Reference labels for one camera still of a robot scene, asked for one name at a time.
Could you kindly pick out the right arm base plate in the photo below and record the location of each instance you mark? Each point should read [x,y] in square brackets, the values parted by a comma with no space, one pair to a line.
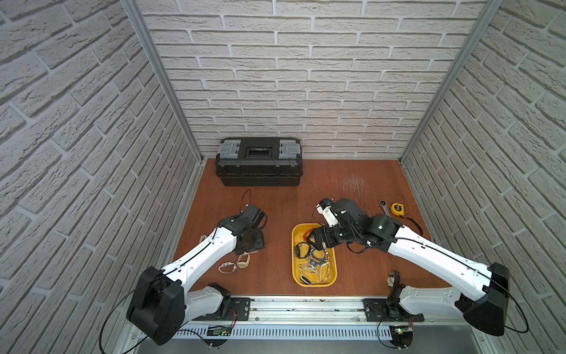
[380,309]

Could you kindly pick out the blue transparent watch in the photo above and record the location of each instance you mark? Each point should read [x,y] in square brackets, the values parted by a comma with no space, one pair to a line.
[318,258]

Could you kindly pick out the silver ratchet wrench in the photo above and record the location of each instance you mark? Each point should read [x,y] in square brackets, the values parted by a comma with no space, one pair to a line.
[385,207]

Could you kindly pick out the black digital watch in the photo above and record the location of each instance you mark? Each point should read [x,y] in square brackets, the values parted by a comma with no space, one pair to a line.
[302,250]

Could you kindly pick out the small white digital watch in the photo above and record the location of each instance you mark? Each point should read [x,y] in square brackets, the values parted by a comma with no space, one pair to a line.
[227,268]

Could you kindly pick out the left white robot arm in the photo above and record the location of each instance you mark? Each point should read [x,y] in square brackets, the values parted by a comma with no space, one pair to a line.
[163,299]

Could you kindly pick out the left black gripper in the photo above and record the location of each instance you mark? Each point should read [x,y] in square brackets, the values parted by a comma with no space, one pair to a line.
[255,214]

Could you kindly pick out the patterned white band watch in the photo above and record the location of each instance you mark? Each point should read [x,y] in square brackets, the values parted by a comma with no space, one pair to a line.
[305,280]

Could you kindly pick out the yellow tape measure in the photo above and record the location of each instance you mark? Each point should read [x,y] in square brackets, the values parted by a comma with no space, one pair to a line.
[398,210]

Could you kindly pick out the brown leather strap watch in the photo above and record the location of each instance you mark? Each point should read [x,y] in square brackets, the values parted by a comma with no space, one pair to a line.
[393,279]

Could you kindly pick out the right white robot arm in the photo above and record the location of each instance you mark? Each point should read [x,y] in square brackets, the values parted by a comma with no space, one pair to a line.
[477,293]

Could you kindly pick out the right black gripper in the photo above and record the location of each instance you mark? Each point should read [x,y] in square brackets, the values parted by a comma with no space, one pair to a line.
[324,232]

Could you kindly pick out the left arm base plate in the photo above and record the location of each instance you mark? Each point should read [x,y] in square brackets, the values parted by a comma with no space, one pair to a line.
[237,309]

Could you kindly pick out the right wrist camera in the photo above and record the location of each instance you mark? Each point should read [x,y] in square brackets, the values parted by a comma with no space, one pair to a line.
[324,208]

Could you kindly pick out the black plastic toolbox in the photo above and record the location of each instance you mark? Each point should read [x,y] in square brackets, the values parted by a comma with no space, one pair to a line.
[259,162]

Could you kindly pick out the yellow plastic storage tray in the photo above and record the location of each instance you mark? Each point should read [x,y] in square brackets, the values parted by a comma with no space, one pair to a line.
[322,276]

